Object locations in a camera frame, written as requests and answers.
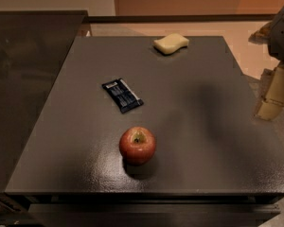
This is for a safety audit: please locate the red apple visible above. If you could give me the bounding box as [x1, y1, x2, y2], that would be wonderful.
[119, 127, 156, 166]

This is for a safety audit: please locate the blue rxbar wrapper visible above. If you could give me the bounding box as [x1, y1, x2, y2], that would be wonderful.
[102, 79, 144, 114]

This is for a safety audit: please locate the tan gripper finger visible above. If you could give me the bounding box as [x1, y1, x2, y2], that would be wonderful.
[255, 67, 284, 120]

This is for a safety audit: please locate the yellow sponge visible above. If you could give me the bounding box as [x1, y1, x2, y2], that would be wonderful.
[153, 33, 189, 55]

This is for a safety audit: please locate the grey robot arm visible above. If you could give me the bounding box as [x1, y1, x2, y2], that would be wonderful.
[248, 7, 284, 120]

